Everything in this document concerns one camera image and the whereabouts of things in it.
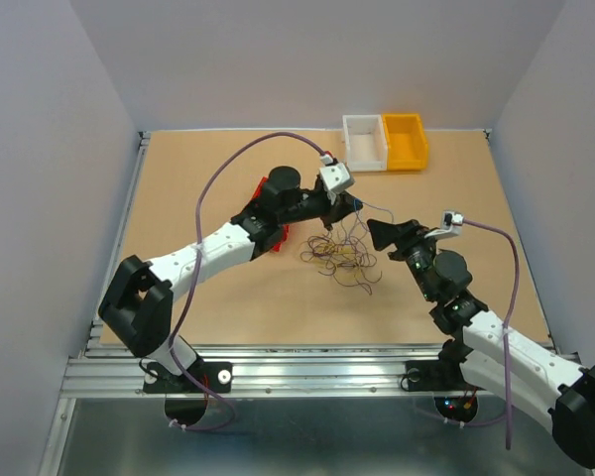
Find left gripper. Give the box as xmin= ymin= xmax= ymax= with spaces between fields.
xmin=279 ymin=188 xmax=362 ymax=231

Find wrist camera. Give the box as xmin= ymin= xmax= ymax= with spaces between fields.
xmin=318 ymin=153 xmax=355 ymax=204
xmin=424 ymin=210 xmax=464 ymax=240

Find blue wire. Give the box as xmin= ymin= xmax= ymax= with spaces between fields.
xmin=351 ymin=197 xmax=396 ymax=225

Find purple and yellow wires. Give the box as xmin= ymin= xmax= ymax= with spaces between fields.
xmin=298 ymin=212 xmax=384 ymax=296

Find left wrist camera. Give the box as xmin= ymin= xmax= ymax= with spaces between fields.
xmin=318 ymin=153 xmax=355 ymax=204

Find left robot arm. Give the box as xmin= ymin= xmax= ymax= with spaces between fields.
xmin=98 ymin=163 xmax=355 ymax=391

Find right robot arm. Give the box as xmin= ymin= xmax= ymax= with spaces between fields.
xmin=367 ymin=211 xmax=595 ymax=469

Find yellow plastic bin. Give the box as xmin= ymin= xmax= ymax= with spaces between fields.
xmin=382 ymin=113 xmax=429 ymax=172

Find red plastic bin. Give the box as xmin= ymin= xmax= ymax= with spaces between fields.
xmin=253 ymin=176 xmax=292 ymax=255

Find white plastic bin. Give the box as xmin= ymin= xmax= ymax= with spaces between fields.
xmin=342 ymin=114 xmax=388 ymax=173

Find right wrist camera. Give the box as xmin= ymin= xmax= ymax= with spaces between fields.
xmin=424 ymin=210 xmax=464 ymax=240

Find aluminium mounting rail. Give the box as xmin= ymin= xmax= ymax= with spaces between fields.
xmin=61 ymin=343 xmax=584 ymax=398

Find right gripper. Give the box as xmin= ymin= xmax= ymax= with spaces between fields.
xmin=365 ymin=218 xmax=439 ymax=302

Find left aluminium side rail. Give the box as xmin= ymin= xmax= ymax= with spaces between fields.
xmin=86 ymin=131 xmax=152 ymax=348

